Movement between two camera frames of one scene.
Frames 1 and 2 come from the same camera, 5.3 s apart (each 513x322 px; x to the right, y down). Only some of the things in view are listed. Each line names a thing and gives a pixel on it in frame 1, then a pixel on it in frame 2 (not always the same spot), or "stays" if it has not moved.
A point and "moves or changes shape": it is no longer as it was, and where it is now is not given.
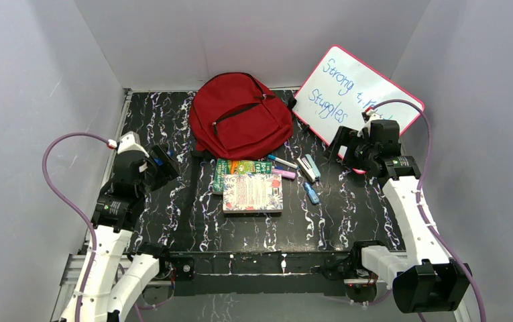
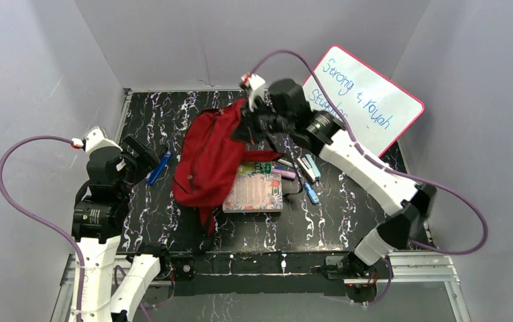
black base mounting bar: (260, 272) stays
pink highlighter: (288, 174) stays
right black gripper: (331, 151) -> (247, 131)
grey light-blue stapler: (309, 167) stays
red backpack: (234, 115) moves or changes shape
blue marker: (312, 194) stays
